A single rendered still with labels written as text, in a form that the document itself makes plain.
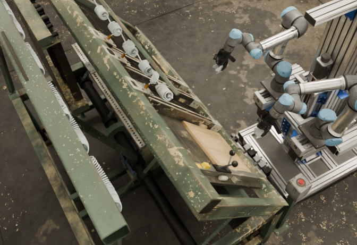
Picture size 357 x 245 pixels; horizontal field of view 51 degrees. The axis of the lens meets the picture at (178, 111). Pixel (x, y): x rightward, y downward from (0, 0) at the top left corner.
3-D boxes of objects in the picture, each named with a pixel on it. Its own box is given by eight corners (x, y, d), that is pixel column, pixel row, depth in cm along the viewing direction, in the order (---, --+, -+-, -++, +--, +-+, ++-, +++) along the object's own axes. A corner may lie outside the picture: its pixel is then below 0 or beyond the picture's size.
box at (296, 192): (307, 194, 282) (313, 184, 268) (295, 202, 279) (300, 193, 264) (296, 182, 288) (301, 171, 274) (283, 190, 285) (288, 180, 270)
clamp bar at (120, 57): (197, 110, 314) (217, 90, 308) (98, 68, 216) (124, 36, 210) (190, 102, 319) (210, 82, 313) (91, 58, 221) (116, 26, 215)
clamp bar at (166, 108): (217, 134, 300) (238, 113, 294) (121, 101, 202) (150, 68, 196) (210, 126, 305) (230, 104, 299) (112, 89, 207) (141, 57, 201)
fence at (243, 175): (256, 182, 276) (260, 178, 275) (193, 174, 197) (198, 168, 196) (252, 176, 279) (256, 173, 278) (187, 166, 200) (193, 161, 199)
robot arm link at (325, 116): (328, 116, 276) (333, 105, 265) (334, 131, 268) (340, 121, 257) (312, 117, 276) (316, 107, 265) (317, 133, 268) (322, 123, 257)
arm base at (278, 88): (281, 75, 312) (283, 67, 304) (292, 88, 304) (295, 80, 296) (266, 82, 309) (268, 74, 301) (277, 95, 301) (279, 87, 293)
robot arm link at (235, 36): (245, 34, 254) (236, 34, 249) (238, 48, 261) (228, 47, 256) (239, 27, 258) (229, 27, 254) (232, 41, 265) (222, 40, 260)
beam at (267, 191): (278, 214, 275) (289, 205, 272) (273, 215, 265) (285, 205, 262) (134, 39, 386) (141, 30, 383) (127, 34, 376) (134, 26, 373)
